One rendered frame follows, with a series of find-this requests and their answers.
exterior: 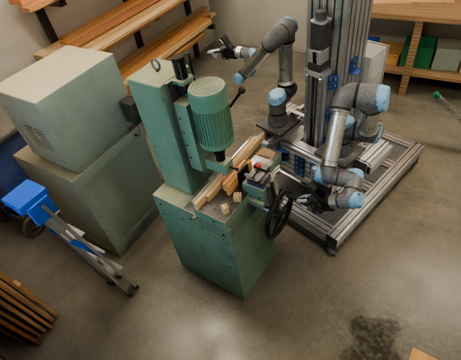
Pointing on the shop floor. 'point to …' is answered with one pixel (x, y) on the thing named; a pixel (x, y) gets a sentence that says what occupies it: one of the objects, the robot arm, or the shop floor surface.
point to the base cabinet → (223, 251)
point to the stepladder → (69, 236)
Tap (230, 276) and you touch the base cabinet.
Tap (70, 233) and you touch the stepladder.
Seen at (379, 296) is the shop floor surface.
